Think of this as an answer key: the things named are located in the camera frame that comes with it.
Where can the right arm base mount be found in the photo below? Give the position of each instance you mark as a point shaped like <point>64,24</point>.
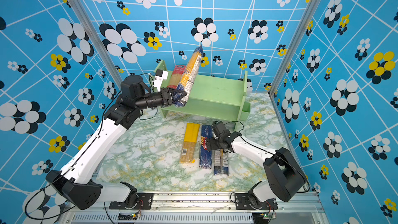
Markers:
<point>259,197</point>

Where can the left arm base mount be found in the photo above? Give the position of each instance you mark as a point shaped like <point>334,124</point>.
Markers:
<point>134,200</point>

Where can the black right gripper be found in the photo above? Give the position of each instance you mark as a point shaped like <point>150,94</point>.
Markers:
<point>213,146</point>

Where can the aluminium corner post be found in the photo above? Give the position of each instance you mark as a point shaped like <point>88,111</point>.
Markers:
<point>82,15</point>
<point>295,41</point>

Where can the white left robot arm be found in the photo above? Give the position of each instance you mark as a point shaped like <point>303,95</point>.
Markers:
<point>74,181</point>

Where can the red spaghetti package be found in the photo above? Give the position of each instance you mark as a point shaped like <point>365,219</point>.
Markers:
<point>176,76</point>

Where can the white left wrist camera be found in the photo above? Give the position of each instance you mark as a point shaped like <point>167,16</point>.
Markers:
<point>159,77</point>

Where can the aluminium corner post right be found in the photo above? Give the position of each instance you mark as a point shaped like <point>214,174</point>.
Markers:
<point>295,41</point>

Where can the green plastic hanging bin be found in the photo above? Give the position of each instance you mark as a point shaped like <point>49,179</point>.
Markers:
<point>246,110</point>

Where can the right controller board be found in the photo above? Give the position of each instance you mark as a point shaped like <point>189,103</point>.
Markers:
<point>260,218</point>

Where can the clear blue spaghetti package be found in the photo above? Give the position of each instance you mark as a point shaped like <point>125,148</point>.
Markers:
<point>220,162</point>

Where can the blue yellow spaghetti package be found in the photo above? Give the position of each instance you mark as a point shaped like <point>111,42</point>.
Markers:
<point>184,88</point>

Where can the controller board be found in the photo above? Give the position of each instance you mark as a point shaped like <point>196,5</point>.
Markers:
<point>260,218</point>
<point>129,217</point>

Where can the aluminium corner post left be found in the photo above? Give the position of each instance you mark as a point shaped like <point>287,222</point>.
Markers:
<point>82,15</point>

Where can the dark blue spaghetti package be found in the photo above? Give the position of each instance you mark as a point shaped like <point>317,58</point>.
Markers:
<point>205,152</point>

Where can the green wooden shelf unit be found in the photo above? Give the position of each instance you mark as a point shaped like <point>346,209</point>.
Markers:
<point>215,98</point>

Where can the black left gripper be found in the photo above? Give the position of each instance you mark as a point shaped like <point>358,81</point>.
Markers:
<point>167,97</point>

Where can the left controller board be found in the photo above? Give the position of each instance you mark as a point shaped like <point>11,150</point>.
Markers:
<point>129,217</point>

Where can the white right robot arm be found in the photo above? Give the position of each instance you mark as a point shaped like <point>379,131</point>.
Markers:
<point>284,177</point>

